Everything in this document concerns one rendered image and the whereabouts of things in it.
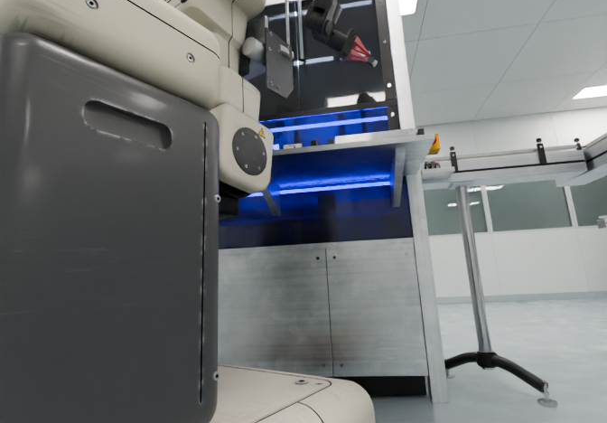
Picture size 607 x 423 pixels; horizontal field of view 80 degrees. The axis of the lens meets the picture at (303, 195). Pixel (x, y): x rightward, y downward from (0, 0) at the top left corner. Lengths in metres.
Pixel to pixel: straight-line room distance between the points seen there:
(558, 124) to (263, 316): 6.39
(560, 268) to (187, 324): 6.50
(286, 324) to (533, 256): 5.44
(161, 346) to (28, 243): 0.16
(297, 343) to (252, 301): 0.25
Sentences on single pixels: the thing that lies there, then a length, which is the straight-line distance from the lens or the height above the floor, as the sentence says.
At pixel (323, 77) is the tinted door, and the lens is 1.77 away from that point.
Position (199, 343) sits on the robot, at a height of 0.39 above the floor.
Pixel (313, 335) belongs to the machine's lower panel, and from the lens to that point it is 1.54.
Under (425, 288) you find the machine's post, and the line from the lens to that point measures 1.53.
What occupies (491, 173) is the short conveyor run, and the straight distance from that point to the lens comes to 1.76.
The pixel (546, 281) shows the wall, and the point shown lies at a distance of 6.67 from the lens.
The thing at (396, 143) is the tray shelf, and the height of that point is 0.86.
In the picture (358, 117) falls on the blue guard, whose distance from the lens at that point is 1.66.
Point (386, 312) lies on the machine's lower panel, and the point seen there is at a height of 0.32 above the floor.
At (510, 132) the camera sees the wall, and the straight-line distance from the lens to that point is 6.99.
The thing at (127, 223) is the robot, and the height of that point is 0.52.
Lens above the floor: 0.46
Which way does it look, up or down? 13 degrees up
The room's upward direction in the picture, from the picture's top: 3 degrees counter-clockwise
